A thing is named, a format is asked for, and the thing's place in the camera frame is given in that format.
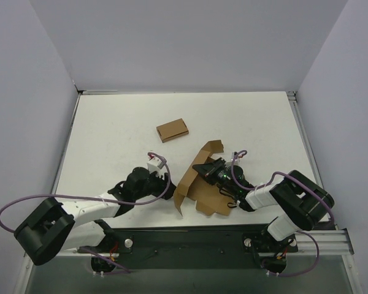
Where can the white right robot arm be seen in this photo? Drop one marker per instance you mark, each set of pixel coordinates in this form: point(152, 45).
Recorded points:
point(304, 203)

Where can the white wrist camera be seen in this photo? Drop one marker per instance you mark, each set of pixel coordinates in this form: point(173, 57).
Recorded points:
point(235, 158)
point(155, 164)

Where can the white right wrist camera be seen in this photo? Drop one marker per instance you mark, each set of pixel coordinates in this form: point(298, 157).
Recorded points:
point(235, 158)

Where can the aluminium frame rail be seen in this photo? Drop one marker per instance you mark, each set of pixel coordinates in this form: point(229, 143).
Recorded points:
point(330, 242)

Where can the small folded cardboard box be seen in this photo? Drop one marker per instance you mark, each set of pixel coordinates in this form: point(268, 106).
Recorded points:
point(172, 130)

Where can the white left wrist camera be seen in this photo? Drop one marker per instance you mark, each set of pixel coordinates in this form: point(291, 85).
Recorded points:
point(155, 164)

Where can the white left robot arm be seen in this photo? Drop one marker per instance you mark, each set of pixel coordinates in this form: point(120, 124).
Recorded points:
point(54, 226)

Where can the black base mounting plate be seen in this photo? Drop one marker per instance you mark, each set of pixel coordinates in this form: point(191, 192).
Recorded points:
point(214, 247)

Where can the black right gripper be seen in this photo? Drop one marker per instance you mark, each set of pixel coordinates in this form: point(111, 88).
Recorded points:
point(213, 170)

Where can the large cardboard box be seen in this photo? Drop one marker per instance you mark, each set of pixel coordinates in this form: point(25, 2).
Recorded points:
point(207, 198)

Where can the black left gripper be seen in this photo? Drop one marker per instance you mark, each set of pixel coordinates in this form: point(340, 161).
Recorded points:
point(164, 182)

